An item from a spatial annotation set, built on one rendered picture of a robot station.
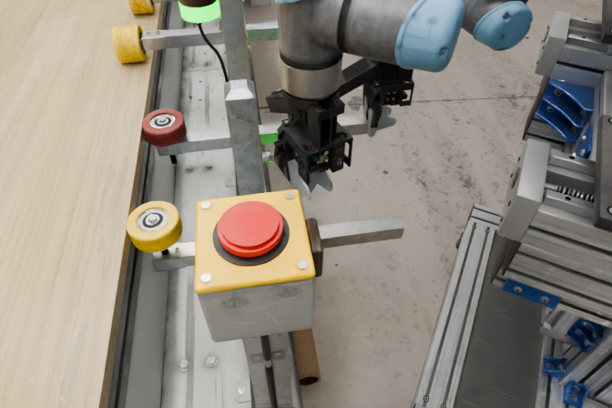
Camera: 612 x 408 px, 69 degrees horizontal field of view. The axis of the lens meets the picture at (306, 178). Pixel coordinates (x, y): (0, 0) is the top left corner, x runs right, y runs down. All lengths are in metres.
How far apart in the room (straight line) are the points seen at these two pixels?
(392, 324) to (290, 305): 1.36
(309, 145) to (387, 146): 1.67
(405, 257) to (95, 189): 1.26
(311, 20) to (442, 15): 0.13
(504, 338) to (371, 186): 0.88
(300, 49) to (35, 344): 0.49
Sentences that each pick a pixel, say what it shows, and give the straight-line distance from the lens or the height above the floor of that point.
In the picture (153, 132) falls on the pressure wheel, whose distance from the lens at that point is 0.89.
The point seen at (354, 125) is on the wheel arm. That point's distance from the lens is 0.95.
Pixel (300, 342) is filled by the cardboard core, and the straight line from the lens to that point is 1.50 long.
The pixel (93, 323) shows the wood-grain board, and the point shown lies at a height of 0.90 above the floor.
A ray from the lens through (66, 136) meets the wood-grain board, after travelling 0.96.
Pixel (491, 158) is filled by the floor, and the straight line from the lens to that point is 2.31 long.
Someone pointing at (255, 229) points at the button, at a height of 1.23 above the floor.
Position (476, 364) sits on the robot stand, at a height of 0.21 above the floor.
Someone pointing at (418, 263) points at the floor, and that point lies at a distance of 1.79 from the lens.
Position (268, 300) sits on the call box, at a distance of 0.28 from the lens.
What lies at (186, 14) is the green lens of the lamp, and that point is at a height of 1.14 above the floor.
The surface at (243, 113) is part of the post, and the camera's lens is 0.52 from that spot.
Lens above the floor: 1.44
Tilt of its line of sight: 45 degrees down
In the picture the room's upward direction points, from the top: straight up
